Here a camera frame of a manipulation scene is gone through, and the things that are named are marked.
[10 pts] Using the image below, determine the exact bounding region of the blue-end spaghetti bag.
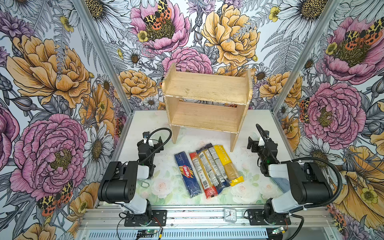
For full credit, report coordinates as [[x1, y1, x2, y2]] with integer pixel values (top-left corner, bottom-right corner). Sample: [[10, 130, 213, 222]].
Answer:
[[206, 144, 230, 188], [197, 148, 225, 194]]

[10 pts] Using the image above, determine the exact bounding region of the blue Barilla spaghetti box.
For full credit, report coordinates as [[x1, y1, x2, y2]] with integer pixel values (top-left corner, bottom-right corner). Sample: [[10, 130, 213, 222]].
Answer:
[[174, 152, 202, 198]]

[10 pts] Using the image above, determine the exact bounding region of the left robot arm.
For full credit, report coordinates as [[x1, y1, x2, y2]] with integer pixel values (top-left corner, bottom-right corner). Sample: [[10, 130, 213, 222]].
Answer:
[[98, 132, 163, 218]]

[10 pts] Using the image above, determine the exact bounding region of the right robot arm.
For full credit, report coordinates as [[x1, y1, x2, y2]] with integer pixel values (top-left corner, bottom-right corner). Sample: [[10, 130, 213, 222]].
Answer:
[[247, 125, 334, 225]]

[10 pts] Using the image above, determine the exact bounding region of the wooden two-tier shelf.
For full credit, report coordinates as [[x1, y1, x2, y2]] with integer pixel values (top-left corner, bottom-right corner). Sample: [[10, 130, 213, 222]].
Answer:
[[162, 64, 253, 152]]

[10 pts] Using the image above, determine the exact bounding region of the yellow spaghetti bag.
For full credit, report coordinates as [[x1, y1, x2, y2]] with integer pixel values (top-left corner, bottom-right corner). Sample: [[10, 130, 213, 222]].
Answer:
[[214, 145, 244, 187]]

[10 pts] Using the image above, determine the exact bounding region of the red spaghetti bag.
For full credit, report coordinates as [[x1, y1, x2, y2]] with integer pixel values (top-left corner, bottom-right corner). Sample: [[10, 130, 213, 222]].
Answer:
[[189, 152, 218, 199]]

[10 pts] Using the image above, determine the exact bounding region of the small white clock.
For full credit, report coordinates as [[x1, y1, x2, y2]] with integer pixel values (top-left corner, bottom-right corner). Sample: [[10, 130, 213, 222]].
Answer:
[[224, 208, 237, 223]]

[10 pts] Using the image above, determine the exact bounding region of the green circuit board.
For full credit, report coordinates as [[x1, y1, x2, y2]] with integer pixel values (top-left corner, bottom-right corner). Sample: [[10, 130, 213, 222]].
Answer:
[[136, 230, 161, 240]]

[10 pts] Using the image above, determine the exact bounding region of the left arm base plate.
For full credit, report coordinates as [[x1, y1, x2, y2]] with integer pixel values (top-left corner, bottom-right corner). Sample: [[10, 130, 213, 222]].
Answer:
[[124, 210, 168, 227]]

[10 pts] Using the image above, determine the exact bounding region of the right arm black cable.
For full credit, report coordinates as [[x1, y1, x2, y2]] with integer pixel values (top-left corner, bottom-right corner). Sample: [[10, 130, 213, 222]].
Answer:
[[255, 123, 343, 240]]

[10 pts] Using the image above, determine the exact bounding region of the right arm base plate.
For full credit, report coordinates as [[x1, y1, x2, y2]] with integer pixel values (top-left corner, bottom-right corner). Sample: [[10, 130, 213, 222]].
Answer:
[[244, 209, 291, 226]]

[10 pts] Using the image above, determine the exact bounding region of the aluminium front rail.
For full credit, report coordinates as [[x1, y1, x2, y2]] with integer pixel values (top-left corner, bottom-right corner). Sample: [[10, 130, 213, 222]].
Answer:
[[74, 205, 340, 240]]

